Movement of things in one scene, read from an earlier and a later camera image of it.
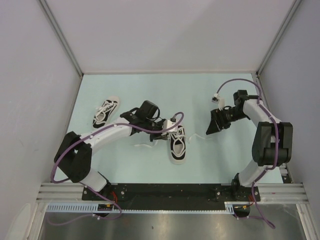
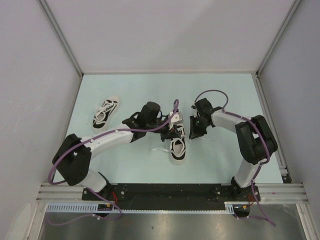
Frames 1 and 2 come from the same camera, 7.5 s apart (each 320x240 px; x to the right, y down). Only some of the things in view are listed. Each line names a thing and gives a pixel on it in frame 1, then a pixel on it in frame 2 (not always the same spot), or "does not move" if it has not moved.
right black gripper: (217, 115) -> (195, 133)
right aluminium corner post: (290, 15) does not move
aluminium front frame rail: (69, 192) does not move
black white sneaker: (105, 111) does not move
